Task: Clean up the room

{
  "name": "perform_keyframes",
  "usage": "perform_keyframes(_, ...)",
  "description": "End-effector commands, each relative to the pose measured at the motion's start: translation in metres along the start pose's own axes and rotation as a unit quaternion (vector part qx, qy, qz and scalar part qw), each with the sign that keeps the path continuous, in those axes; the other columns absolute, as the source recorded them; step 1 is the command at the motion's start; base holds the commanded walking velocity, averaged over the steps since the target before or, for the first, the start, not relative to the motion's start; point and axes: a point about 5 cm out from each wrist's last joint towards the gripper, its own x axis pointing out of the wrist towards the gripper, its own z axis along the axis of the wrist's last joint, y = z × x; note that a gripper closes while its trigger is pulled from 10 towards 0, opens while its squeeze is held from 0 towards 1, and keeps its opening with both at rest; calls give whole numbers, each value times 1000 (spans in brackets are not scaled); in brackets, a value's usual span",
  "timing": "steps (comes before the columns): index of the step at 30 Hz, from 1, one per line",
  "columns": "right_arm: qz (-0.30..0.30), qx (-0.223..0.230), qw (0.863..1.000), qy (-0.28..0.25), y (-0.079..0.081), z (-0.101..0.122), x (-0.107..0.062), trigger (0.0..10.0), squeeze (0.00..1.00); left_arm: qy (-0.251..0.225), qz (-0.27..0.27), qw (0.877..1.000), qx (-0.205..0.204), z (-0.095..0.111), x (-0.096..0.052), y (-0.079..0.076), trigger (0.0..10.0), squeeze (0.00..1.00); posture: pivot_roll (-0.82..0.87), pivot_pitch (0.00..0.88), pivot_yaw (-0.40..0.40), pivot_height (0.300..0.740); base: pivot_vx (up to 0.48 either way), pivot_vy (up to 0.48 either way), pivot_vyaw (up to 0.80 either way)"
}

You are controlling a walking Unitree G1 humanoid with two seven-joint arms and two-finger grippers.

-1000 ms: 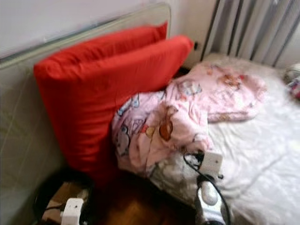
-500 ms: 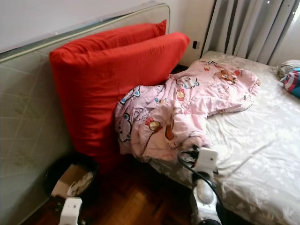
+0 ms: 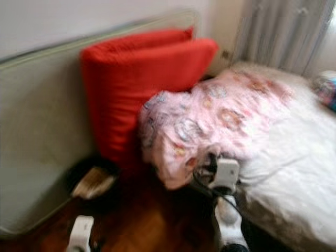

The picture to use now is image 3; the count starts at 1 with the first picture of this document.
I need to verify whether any pink cartoon blanket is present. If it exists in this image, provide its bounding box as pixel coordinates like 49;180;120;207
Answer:
139;71;292;191

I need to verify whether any beige floral bed sheet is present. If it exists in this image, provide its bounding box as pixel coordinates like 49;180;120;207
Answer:
189;63;336;252

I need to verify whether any red folded futon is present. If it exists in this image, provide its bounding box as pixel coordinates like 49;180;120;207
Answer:
80;27;219;171

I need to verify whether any brown cardboard box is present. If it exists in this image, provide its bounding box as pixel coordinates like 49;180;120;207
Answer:
72;168;117;200

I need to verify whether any black waste bin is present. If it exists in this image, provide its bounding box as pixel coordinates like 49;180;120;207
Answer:
66;155;119;206

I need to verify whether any blue red striped bolster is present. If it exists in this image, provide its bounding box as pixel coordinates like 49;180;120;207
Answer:
312;73;336;112

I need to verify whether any grey pleated curtain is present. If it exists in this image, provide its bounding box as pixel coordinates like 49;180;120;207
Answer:
234;0;336;77

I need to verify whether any white quilted mattress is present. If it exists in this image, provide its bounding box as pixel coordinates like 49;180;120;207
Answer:
0;10;200;239

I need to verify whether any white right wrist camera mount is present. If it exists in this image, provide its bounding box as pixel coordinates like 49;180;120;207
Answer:
213;159;240;190

